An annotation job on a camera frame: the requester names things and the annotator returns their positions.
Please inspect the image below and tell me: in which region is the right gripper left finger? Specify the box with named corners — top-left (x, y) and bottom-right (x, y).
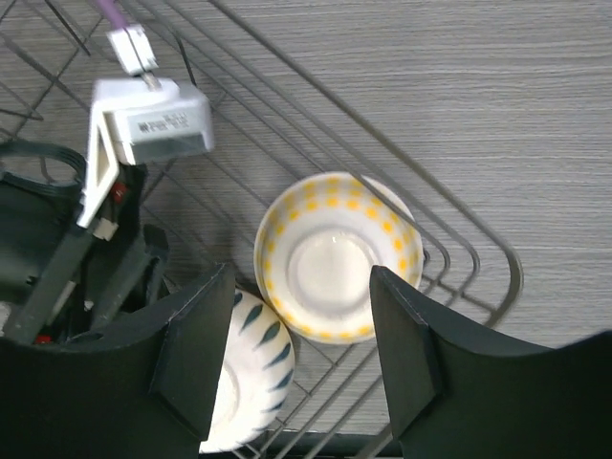
top-left (1, 264), bottom-right (234, 458)

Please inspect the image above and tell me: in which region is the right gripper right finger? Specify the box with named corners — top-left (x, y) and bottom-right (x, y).
top-left (369, 266), bottom-right (611, 458)

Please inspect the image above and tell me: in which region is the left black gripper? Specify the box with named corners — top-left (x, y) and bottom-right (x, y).
top-left (1, 141), bottom-right (169, 344)

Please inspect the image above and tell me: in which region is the white bowl with blue stripes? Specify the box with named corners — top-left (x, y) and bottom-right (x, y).
top-left (200, 289), bottom-right (295, 453)

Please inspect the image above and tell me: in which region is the yellow dotted bowl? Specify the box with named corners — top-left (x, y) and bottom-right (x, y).
top-left (253, 171), bottom-right (425, 344)

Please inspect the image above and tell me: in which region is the black wire dish rack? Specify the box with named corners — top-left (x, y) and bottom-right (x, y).
top-left (1, 1), bottom-right (523, 458)

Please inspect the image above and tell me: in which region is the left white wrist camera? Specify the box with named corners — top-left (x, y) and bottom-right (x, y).
top-left (76, 24), bottom-right (215, 228)

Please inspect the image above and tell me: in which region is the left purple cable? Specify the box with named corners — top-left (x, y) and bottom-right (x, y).
top-left (95, 0), bottom-right (130, 30)

